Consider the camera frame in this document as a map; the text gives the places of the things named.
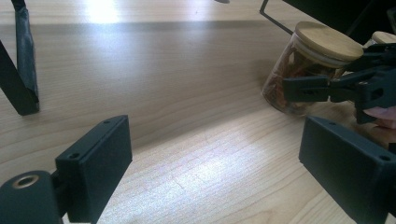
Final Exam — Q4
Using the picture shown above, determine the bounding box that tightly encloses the glass jar with bamboo lid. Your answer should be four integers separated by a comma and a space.
262, 21, 365, 117
362, 30, 396, 49

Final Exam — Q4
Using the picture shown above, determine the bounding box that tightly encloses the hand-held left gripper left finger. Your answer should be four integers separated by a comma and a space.
50, 114, 134, 224

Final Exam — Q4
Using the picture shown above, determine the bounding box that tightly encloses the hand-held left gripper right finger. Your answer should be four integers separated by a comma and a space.
298, 115, 396, 224

